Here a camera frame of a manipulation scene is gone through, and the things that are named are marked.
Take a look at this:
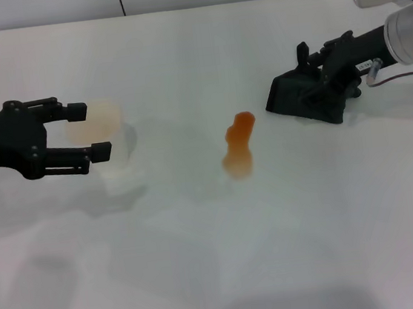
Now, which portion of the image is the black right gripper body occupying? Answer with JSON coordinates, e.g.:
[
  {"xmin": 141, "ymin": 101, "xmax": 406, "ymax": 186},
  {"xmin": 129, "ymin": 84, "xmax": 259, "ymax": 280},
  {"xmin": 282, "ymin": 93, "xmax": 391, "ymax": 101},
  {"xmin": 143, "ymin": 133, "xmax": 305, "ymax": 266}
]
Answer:
[{"xmin": 307, "ymin": 25, "xmax": 395, "ymax": 84}]

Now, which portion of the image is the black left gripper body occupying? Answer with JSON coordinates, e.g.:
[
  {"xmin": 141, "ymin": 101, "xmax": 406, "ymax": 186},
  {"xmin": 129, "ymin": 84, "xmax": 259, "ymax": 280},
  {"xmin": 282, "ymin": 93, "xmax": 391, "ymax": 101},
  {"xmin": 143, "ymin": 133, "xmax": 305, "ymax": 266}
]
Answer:
[{"xmin": 0, "ymin": 97, "xmax": 54, "ymax": 185}]

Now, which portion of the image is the dark blue rag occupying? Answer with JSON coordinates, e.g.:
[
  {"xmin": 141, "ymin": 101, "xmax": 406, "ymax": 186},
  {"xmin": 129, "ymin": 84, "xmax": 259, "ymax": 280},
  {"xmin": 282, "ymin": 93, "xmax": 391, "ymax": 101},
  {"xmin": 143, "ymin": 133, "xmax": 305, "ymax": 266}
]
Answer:
[{"xmin": 258, "ymin": 37, "xmax": 350, "ymax": 134}]

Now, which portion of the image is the white paper cup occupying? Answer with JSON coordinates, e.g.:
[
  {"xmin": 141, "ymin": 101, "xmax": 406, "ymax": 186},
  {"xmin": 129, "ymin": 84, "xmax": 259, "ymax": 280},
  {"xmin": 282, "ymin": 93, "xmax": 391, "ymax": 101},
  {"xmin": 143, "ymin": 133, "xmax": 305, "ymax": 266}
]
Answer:
[{"xmin": 62, "ymin": 95, "xmax": 142, "ymax": 182}]

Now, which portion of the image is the brown water stain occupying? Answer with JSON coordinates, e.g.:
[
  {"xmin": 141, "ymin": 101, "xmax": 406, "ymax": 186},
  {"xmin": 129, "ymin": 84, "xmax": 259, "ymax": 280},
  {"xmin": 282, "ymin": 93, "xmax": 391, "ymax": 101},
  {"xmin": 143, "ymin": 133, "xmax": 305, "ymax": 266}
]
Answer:
[{"xmin": 215, "ymin": 110, "xmax": 263, "ymax": 182}]

